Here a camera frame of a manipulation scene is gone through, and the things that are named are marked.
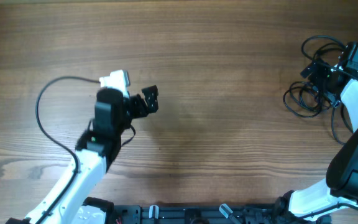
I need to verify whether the thick black separated cable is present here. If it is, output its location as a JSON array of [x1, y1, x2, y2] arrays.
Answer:
[[329, 104, 354, 146]]

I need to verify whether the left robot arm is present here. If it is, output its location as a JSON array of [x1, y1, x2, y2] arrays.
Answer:
[[6, 86, 158, 224]]

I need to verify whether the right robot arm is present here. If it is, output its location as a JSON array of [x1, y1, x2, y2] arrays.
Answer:
[[260, 36, 358, 223]]

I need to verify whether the right camera black cable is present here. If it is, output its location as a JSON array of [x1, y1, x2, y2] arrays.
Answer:
[[300, 34, 358, 100]]

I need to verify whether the camera black cable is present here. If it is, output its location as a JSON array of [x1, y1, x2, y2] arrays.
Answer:
[[300, 34, 358, 100], [34, 76, 101, 224]]

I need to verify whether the left camera black cable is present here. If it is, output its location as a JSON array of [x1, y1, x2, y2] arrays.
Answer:
[[34, 76, 101, 224]]

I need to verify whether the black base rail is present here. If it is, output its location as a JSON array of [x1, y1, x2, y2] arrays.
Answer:
[[82, 203, 332, 224]]

